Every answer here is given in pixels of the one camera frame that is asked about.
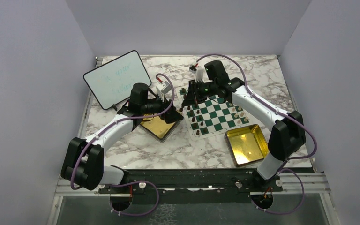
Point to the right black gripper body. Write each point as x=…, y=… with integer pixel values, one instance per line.
x=204, y=90

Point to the white chess pieces group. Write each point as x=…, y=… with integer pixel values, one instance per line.
x=236, y=116

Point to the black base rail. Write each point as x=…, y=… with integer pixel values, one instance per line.
x=186, y=186

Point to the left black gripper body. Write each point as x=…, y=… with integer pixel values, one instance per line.
x=154, y=106

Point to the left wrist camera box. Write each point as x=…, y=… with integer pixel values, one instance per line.
x=162, y=89

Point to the green white chess board mat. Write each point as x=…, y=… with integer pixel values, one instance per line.
x=213, y=112

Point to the empty gold tin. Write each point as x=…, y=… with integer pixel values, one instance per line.
x=246, y=145

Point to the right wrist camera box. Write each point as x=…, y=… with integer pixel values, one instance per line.
x=198, y=71

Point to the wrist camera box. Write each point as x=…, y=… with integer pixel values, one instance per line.
x=162, y=89
x=198, y=71

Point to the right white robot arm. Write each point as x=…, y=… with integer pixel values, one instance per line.
x=286, y=132

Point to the small whiteboard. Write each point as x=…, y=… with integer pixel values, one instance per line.
x=111, y=83

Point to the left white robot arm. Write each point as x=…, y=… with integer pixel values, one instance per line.
x=84, y=160

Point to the tin with dark pieces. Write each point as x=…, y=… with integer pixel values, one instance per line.
x=158, y=128

